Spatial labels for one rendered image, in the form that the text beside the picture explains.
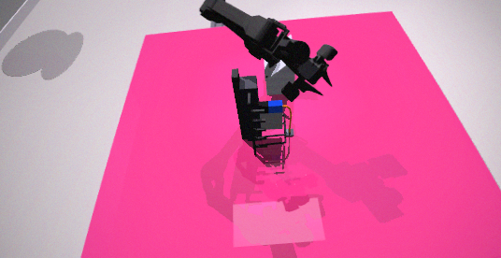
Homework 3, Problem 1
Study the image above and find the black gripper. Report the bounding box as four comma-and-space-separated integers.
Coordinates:
281, 44, 338, 102

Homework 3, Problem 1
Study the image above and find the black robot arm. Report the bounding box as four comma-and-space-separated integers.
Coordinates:
200, 0, 326, 85

